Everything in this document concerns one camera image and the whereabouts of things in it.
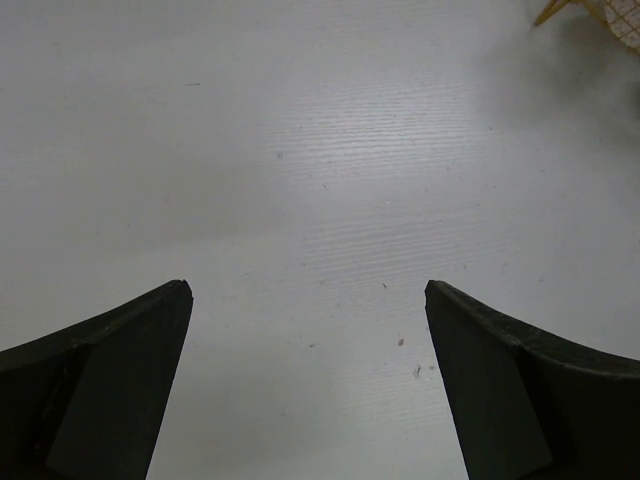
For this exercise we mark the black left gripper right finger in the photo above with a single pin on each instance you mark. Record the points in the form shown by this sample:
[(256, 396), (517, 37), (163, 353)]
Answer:
[(528, 404)]

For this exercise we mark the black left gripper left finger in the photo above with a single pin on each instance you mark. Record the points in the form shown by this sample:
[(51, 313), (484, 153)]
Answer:
[(88, 401)]

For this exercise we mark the gold wire basket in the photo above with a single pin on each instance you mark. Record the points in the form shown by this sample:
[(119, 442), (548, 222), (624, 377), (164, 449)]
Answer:
[(620, 17)]

